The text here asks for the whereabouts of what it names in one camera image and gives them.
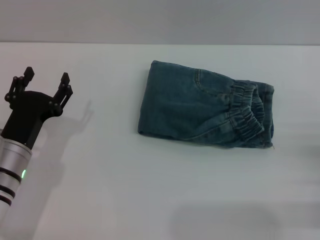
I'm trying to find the blue denim shorts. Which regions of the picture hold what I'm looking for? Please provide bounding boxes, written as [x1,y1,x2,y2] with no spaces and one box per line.
[137,59,276,149]

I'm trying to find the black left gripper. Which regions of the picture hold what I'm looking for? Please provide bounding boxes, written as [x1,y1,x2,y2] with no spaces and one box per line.
[0,66,74,151]

